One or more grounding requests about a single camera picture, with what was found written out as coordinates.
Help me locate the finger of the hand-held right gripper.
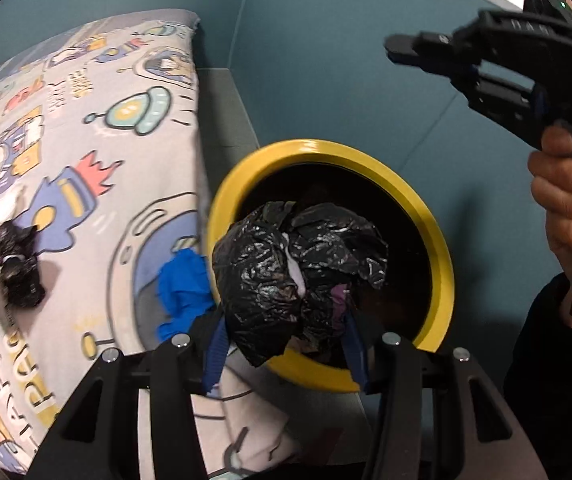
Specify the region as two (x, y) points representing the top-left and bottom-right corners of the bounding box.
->
(433, 60), (487, 98)
(385, 31), (472, 68)

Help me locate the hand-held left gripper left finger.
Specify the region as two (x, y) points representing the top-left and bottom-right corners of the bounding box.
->
(38, 317), (229, 480)

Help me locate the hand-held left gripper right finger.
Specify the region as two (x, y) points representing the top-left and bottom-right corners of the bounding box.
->
(343, 305), (549, 480)

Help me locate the blue glove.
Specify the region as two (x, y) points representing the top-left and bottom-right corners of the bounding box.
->
(157, 249), (217, 343)

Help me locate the black plastic bag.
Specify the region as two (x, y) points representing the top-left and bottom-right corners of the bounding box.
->
(0, 224), (46, 308)
(212, 201), (389, 368)

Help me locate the black bin with yellow rim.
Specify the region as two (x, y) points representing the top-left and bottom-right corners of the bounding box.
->
(205, 138), (454, 393)

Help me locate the person's right forearm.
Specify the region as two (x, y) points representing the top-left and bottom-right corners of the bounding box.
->
(503, 272), (572, 480)

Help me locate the person's right hand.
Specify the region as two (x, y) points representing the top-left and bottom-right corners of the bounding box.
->
(527, 124), (572, 261)

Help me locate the white crumpled tissue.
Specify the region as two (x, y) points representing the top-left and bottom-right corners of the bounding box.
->
(0, 182), (31, 281)

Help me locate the cartoon printed bedsheet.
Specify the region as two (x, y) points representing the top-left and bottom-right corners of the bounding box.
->
(0, 8), (317, 480)

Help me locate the grey bed frame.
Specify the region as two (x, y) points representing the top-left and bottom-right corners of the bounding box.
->
(197, 67), (261, 201)

